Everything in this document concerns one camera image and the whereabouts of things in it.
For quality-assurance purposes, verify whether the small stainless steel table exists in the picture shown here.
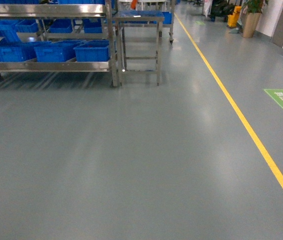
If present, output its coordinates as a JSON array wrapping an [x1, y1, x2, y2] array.
[[113, 10, 165, 85]]

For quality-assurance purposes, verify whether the potted plant in gold planter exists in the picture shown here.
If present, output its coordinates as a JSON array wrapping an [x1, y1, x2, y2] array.
[[242, 0, 269, 39]]

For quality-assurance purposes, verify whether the blue plastic bin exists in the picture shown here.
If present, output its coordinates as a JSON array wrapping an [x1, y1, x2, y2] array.
[[0, 41, 51, 62], [73, 40, 111, 62], [34, 40, 85, 63]]

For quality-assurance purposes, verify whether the yellow mop bucket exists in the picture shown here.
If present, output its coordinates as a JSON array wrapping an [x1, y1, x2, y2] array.
[[227, 6, 242, 28]]

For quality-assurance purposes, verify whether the stainless steel shelf rack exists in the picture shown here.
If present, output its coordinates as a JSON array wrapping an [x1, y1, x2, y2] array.
[[0, 0, 120, 87]]

